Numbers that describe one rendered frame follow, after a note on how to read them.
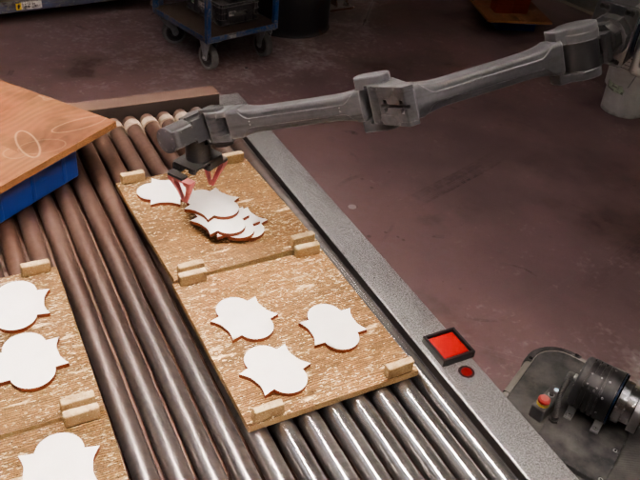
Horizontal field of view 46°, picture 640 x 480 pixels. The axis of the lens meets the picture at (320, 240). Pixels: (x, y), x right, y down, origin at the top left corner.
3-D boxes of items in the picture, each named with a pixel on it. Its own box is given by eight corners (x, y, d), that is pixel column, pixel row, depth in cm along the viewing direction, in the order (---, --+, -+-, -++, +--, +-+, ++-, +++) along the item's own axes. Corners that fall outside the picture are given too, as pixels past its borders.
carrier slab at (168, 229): (245, 162, 202) (245, 157, 201) (319, 248, 174) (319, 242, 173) (115, 188, 186) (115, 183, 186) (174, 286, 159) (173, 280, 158)
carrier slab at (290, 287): (320, 253, 172) (320, 248, 171) (417, 375, 144) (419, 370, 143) (171, 289, 158) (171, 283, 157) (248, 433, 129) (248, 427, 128)
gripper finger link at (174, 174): (210, 198, 177) (210, 164, 171) (190, 211, 172) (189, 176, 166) (187, 188, 180) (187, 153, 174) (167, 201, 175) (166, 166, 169)
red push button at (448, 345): (450, 335, 154) (452, 330, 153) (468, 355, 150) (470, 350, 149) (427, 343, 152) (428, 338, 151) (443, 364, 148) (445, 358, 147)
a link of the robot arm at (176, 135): (237, 141, 165) (226, 104, 161) (201, 161, 157) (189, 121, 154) (201, 143, 172) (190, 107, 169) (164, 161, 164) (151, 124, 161)
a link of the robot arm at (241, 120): (404, 121, 149) (392, 68, 145) (394, 130, 144) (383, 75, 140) (223, 144, 168) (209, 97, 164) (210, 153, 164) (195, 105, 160)
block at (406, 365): (409, 365, 144) (410, 354, 142) (413, 371, 142) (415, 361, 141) (382, 373, 141) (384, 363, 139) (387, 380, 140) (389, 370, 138)
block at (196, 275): (205, 275, 160) (205, 266, 158) (208, 281, 158) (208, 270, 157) (177, 282, 157) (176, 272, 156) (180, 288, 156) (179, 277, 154)
